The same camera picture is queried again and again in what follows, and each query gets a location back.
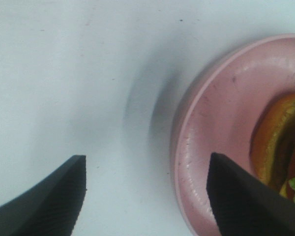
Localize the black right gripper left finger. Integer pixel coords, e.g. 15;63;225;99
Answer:
0;155;87;236

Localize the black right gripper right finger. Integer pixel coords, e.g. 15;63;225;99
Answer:
206;152;295;236

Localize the toy hamburger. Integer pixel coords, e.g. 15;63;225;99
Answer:
250;93;295;203

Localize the pink round plate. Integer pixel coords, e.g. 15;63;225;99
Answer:
170;34;295;236

